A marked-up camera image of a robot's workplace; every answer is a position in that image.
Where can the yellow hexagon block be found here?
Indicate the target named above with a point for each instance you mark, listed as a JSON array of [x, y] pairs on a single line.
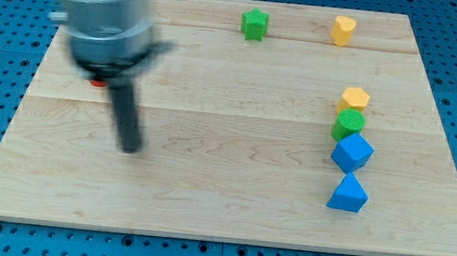
[[353, 98]]

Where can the blue cube block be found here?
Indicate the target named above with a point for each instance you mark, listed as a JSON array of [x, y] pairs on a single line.
[[352, 152]]

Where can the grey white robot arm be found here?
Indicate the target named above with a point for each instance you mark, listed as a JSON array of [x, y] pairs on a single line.
[[113, 41]]

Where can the green star block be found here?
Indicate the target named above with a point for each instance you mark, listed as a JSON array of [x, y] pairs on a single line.
[[254, 24]]

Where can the light wooden board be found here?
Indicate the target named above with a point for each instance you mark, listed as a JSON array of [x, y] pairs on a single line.
[[237, 138]]

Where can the black end effector mount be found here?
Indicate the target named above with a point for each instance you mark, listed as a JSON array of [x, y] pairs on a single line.
[[126, 68]]

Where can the green cylinder block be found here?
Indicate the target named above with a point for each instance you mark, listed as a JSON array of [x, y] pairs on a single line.
[[348, 121]]

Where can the yellow heart block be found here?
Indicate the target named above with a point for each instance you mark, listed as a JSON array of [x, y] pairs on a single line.
[[342, 30]]

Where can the blue triangle block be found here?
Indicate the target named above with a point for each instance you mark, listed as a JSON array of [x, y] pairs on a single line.
[[349, 195]]

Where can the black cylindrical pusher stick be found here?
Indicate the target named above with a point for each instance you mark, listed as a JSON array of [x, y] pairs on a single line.
[[125, 112]]

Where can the red circle block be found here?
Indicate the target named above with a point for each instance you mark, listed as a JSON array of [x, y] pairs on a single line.
[[97, 83]]

